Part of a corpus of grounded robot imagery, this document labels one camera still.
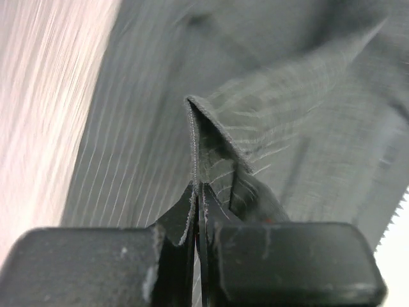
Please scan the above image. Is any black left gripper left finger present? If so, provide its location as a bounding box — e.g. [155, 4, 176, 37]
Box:
[1, 187, 195, 307]

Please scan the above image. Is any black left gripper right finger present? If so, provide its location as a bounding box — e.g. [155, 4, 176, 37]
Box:
[197, 184, 387, 306]

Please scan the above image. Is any black pinstripe long sleeve shirt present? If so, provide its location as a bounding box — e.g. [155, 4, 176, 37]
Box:
[61, 1, 408, 247]

